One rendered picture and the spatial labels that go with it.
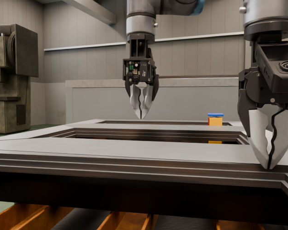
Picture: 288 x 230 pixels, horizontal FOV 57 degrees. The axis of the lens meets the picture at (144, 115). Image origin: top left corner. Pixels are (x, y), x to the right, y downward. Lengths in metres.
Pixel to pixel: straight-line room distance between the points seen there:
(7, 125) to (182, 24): 5.93
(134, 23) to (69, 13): 10.19
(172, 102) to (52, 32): 10.03
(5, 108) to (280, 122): 7.88
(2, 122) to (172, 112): 7.10
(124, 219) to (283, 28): 0.48
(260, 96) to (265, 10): 0.12
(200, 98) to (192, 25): 7.52
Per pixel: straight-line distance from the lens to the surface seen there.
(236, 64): 8.41
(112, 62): 9.53
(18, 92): 8.59
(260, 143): 0.43
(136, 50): 0.68
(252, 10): 0.44
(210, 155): 0.49
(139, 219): 0.63
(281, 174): 0.45
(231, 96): 1.34
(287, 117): 0.43
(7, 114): 8.15
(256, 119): 0.42
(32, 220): 0.57
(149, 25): 0.69
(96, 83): 1.43
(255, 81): 0.42
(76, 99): 1.47
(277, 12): 0.43
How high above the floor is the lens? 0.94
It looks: 3 degrees down
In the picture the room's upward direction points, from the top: straight up
